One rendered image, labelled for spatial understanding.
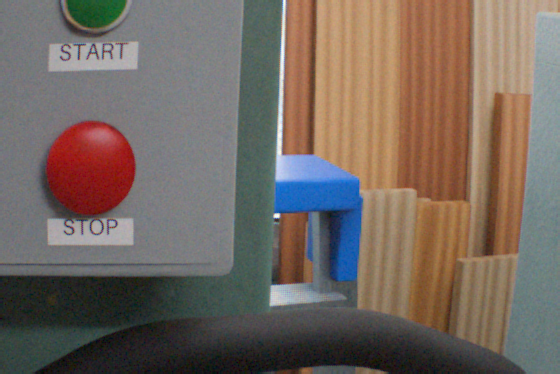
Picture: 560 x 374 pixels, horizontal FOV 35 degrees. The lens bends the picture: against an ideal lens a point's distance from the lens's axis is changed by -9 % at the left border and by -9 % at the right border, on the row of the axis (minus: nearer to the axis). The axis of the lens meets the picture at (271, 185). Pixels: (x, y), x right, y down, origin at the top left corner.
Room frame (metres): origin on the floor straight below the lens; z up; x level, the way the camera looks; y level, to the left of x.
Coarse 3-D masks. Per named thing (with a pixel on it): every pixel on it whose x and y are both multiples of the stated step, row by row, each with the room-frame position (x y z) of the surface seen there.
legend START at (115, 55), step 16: (64, 48) 0.30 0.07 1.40; (80, 48) 0.30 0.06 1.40; (96, 48) 0.30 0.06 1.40; (112, 48) 0.30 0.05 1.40; (128, 48) 0.30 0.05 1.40; (64, 64) 0.30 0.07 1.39; (80, 64) 0.30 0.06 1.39; (96, 64) 0.30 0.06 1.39; (112, 64) 0.30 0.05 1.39; (128, 64) 0.30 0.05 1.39
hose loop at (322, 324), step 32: (192, 320) 0.33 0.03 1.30; (224, 320) 0.33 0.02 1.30; (256, 320) 0.34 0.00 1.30; (288, 320) 0.34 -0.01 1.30; (320, 320) 0.34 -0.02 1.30; (352, 320) 0.34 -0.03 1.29; (384, 320) 0.35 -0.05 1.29; (96, 352) 0.32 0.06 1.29; (128, 352) 0.32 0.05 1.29; (160, 352) 0.32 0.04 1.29; (192, 352) 0.32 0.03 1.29; (224, 352) 0.33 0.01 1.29; (256, 352) 0.33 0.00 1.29; (288, 352) 0.33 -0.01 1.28; (320, 352) 0.34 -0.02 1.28; (352, 352) 0.34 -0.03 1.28; (384, 352) 0.34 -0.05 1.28; (416, 352) 0.35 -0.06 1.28; (448, 352) 0.35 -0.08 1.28; (480, 352) 0.36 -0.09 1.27
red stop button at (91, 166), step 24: (72, 144) 0.29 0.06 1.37; (96, 144) 0.29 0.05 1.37; (120, 144) 0.29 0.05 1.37; (48, 168) 0.29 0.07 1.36; (72, 168) 0.29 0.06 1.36; (96, 168) 0.29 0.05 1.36; (120, 168) 0.29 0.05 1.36; (72, 192) 0.29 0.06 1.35; (96, 192) 0.29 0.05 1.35; (120, 192) 0.29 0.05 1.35
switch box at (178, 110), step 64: (0, 0) 0.29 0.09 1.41; (192, 0) 0.31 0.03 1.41; (0, 64) 0.29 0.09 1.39; (192, 64) 0.31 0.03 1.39; (0, 128) 0.29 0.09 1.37; (64, 128) 0.30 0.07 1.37; (128, 128) 0.30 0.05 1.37; (192, 128) 0.31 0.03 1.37; (0, 192) 0.29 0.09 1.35; (128, 192) 0.30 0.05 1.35; (192, 192) 0.31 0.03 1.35; (0, 256) 0.29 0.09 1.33; (64, 256) 0.30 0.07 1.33; (128, 256) 0.30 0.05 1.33; (192, 256) 0.31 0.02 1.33
